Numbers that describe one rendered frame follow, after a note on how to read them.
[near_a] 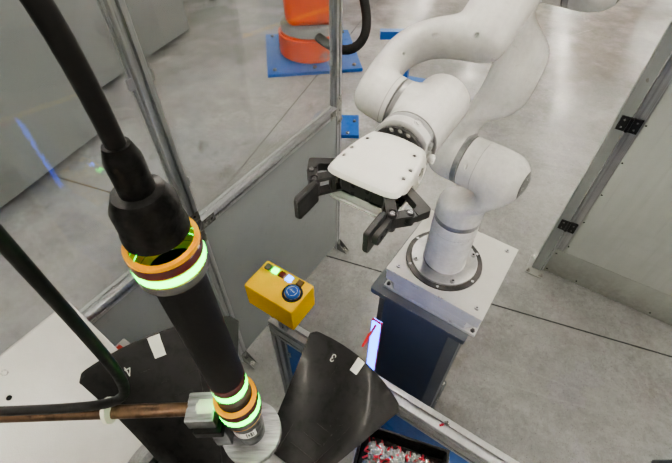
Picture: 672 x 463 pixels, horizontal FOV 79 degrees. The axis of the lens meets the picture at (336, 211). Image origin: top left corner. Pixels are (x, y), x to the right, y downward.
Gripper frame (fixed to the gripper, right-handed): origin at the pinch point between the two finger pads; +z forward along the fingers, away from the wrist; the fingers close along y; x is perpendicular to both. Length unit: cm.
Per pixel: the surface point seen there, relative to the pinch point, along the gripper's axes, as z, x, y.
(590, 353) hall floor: -122, -165, -74
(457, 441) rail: -15, -79, -26
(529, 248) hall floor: -174, -166, -29
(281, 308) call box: -12, -58, 24
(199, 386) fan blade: 17.7, -26.4, 11.9
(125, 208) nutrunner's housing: 19.9, 19.7, -1.2
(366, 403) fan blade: -0.5, -47.7, -6.7
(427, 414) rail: -17, -80, -17
